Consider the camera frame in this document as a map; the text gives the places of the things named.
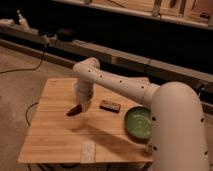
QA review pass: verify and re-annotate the white spray bottle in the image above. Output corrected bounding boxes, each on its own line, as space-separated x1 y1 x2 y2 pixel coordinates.
17 11 30 31

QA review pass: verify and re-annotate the black device on ledge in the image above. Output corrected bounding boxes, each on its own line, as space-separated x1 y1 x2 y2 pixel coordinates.
56 28 76 42

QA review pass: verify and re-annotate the green bowl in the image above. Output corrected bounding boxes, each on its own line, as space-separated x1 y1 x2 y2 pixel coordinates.
124 106 151 139

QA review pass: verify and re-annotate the black cable on floor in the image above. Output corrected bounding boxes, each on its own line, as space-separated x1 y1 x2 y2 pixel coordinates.
0 49 46 76

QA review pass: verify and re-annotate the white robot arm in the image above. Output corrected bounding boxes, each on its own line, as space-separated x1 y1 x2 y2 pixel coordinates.
73 57 209 171

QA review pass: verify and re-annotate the wooden table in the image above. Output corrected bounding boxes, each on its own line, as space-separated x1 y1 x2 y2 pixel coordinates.
18 78 152 163

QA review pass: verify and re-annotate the small white bottle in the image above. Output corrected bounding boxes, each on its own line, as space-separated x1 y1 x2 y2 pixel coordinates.
145 144 152 154

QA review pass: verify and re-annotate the brown rectangular block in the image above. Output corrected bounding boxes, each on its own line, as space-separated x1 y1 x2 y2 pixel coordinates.
100 100 121 113

